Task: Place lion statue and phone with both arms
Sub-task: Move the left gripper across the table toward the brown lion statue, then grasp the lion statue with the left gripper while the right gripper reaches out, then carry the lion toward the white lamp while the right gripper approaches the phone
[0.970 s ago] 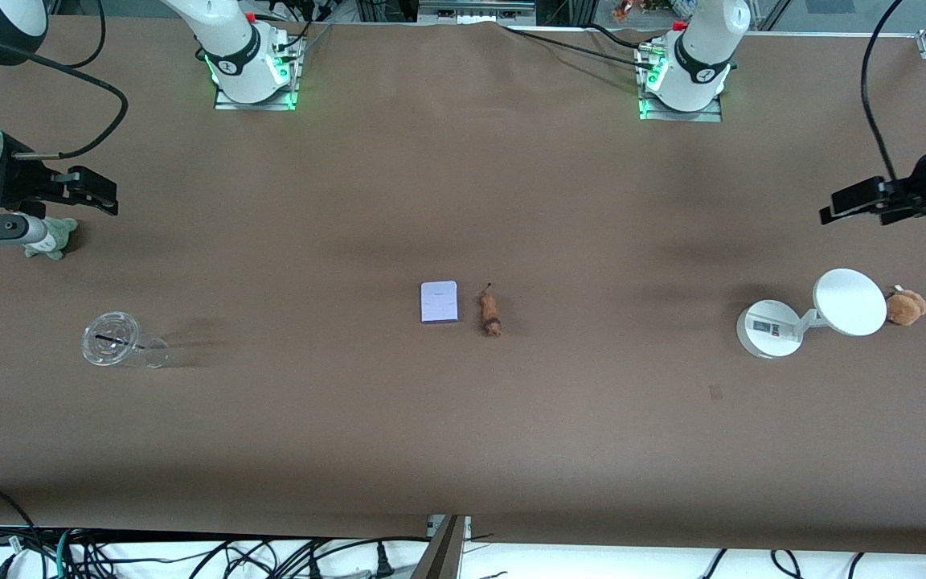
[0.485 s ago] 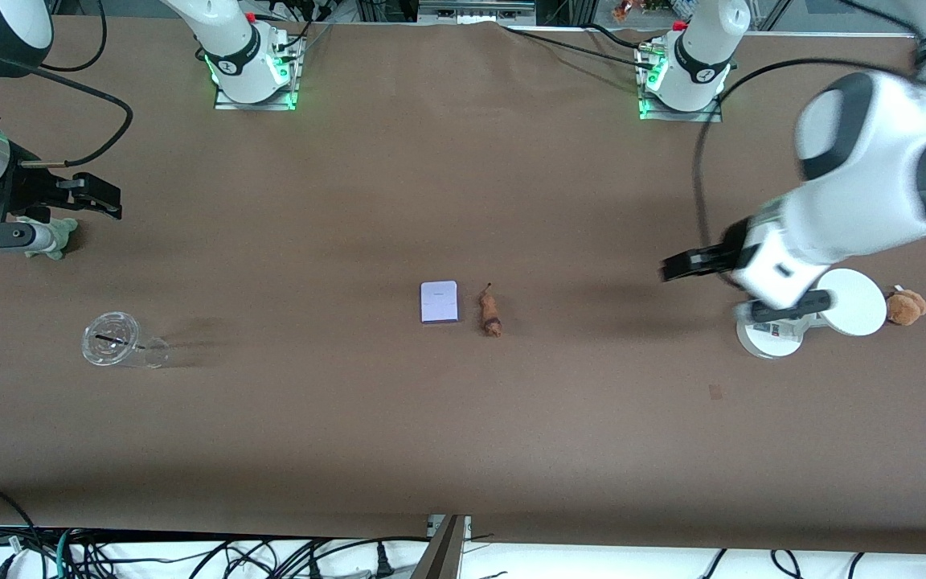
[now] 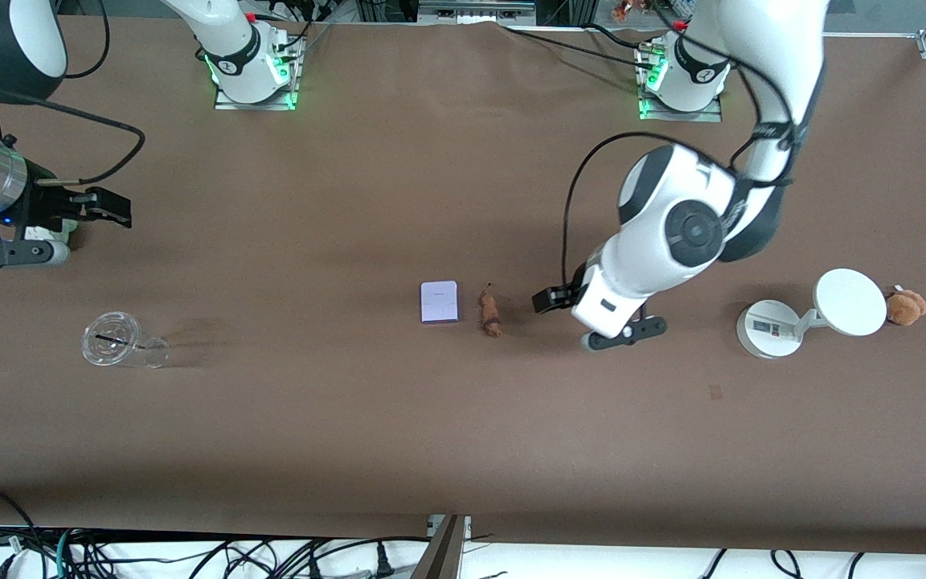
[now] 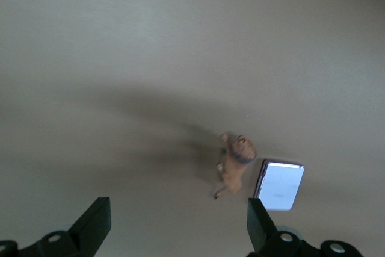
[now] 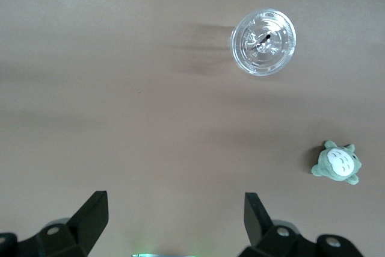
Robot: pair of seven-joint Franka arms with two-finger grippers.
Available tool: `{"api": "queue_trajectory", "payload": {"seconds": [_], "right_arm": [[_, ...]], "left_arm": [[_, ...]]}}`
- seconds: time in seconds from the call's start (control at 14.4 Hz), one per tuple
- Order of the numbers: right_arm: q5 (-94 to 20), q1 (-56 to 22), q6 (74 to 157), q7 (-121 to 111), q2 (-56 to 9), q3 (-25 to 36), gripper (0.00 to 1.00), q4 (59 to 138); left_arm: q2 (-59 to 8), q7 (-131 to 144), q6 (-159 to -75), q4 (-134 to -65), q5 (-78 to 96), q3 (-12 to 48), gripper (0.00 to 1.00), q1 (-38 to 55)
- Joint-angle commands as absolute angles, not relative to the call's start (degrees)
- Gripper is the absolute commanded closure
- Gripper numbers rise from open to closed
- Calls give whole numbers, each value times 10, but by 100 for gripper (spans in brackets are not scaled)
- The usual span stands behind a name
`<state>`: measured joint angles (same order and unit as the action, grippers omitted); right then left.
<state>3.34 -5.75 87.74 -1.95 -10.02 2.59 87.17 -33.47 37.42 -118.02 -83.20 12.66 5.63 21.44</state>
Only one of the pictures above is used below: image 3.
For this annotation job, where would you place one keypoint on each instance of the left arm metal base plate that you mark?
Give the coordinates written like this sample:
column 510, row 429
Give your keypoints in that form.
column 680, row 117

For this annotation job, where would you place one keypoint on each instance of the metal frame rail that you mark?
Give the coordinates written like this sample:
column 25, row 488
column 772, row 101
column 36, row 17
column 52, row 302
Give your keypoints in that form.
column 475, row 10

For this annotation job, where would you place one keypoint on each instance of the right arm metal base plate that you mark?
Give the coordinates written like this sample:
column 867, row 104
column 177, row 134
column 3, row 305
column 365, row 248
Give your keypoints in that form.
column 254, row 105

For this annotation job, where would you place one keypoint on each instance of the metal table bracket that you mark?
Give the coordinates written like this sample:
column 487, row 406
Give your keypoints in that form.
column 443, row 555

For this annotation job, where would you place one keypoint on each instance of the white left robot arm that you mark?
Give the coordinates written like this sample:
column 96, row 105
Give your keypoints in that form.
column 656, row 249

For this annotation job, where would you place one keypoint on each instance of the small lavender box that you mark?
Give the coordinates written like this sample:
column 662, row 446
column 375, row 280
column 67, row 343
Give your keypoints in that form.
column 439, row 301

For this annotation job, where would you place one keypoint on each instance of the white round cup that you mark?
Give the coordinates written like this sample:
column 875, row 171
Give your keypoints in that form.
column 849, row 301

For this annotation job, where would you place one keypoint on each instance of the clear plastic cup with lid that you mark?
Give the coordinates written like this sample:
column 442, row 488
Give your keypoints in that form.
column 109, row 339

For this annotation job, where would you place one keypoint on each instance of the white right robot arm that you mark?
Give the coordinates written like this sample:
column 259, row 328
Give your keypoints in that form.
column 238, row 48

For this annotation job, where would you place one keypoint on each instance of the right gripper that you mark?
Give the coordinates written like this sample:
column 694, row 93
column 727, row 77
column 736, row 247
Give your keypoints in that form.
column 43, row 206

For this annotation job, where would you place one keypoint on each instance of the small colourful toys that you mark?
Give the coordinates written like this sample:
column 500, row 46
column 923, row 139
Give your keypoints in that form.
column 624, row 10

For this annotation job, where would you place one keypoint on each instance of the grey green plush toy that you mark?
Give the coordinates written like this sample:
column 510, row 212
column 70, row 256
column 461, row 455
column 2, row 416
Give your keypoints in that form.
column 69, row 232

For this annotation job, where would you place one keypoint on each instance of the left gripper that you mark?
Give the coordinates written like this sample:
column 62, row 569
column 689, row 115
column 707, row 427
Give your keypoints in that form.
column 550, row 299

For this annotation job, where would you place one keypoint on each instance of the brown lion statue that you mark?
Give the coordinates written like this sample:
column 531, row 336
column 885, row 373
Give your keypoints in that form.
column 490, row 310

